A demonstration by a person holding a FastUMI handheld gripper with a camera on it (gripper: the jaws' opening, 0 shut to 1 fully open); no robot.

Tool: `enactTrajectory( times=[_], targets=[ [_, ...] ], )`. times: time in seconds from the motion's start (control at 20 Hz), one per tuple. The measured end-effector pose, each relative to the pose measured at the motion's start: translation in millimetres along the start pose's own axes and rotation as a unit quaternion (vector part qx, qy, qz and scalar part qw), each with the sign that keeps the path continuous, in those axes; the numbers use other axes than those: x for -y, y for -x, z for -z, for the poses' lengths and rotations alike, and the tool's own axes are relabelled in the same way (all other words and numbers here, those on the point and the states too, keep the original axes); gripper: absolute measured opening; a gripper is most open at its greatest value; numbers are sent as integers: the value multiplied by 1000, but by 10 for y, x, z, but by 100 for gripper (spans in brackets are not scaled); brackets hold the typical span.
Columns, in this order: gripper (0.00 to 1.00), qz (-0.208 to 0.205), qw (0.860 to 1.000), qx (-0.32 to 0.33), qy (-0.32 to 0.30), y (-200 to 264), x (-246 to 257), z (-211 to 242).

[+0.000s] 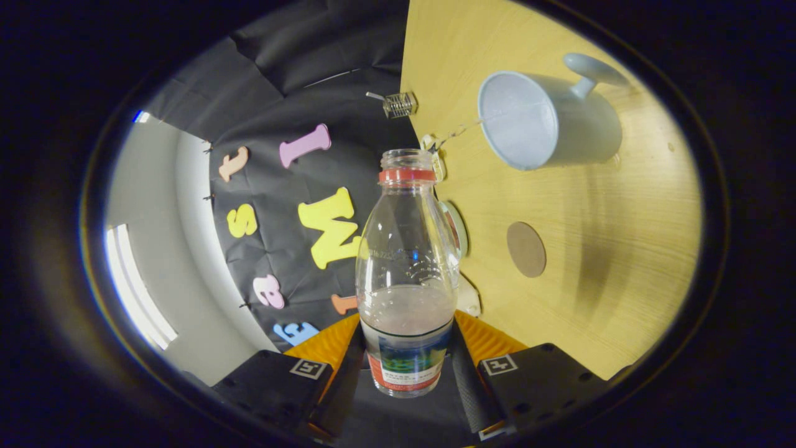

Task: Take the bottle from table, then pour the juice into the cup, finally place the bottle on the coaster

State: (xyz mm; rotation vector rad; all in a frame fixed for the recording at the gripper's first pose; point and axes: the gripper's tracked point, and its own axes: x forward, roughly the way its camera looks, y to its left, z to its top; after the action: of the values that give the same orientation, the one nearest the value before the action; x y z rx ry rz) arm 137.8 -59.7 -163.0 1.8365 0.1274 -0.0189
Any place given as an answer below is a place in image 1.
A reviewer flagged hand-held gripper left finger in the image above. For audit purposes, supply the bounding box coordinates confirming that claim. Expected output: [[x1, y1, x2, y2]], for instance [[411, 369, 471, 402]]
[[211, 313, 374, 444]]

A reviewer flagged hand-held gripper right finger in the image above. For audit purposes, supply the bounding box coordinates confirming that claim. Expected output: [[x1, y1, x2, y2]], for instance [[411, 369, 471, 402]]
[[451, 310, 613, 439]]

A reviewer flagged clear plastic juice bottle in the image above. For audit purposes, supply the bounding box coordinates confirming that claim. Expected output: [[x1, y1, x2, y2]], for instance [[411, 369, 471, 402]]
[[356, 148, 461, 399]]

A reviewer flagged round brown coaster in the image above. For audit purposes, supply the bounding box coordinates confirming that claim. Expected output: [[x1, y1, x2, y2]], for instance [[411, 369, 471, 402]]
[[506, 222, 547, 278]]

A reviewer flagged white cup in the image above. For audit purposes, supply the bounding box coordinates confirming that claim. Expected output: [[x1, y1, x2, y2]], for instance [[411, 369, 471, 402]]
[[478, 53, 629, 171]]

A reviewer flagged white toaster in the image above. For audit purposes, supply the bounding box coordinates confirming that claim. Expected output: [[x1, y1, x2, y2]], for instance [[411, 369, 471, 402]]
[[457, 274, 483, 318]]

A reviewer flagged pale green plate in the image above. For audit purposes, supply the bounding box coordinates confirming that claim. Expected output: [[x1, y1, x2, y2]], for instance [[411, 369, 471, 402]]
[[439, 199, 468, 259]]

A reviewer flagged wooden table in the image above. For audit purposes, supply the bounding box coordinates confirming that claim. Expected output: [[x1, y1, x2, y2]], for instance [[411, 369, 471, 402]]
[[400, 0, 703, 381]]

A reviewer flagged white rectangular food tray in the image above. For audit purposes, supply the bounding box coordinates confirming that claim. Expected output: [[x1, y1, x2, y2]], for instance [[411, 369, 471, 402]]
[[420, 133, 447, 184]]

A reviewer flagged large ceiling light panel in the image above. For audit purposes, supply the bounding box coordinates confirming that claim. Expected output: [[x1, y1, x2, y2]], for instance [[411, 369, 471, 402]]
[[104, 224, 178, 351]]

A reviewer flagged small glass holder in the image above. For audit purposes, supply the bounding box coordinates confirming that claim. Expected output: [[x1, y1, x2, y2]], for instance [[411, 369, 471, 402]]
[[382, 92, 417, 119]]

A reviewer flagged black backdrop cloth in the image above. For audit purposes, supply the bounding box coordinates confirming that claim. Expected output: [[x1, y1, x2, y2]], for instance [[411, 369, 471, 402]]
[[146, 0, 479, 444]]

